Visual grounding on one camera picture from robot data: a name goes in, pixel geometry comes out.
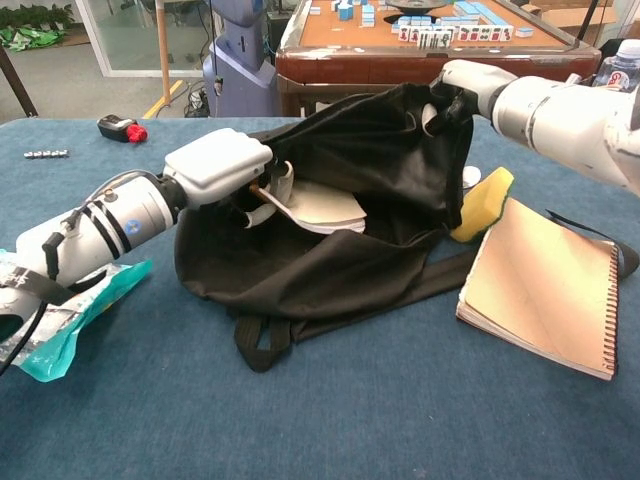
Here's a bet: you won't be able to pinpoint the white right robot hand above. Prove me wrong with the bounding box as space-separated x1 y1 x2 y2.
422 58 519 136

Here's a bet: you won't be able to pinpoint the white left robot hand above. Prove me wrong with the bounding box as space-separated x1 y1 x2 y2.
163 127 296 231

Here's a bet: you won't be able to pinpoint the black fabric backpack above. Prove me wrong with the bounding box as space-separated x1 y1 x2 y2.
173 82 640 374

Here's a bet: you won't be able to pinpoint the small white booklet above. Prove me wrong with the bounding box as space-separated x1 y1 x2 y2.
269 179 368 235

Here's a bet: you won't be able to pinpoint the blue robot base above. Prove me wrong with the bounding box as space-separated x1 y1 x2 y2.
202 0 281 119

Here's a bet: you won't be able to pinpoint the teal snack bag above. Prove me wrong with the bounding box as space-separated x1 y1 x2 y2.
0 249 154 384

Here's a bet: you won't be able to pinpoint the black round dish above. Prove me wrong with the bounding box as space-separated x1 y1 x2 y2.
384 0 451 15

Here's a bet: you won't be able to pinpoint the black box with red knob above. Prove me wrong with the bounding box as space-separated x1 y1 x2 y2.
96 113 149 145

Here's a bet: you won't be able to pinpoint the wooden pole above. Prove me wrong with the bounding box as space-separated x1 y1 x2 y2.
155 0 173 104

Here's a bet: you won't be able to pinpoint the brown mahjong table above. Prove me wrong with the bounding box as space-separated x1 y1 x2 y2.
274 0 603 120

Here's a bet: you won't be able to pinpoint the yellow sponge with green pad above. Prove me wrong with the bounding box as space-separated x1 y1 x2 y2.
449 167 516 245

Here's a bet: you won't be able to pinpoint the clear plastic water bottle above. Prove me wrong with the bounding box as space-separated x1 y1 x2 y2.
597 38 640 94

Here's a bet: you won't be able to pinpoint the yellow spiral notebook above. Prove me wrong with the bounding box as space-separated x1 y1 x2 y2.
455 197 621 382

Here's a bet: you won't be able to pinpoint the black stand leg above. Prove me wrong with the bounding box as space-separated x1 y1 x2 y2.
0 44 40 119

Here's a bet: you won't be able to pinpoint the green cloth pile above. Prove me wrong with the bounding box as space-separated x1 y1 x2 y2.
0 27 67 53

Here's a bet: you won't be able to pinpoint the green potted plants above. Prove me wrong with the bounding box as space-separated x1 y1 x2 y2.
0 3 75 31

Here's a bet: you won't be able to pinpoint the floor cables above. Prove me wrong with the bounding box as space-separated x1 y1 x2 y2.
183 79 211 119

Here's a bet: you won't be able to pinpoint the glass partition frame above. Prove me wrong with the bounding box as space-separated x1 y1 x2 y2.
74 0 211 79

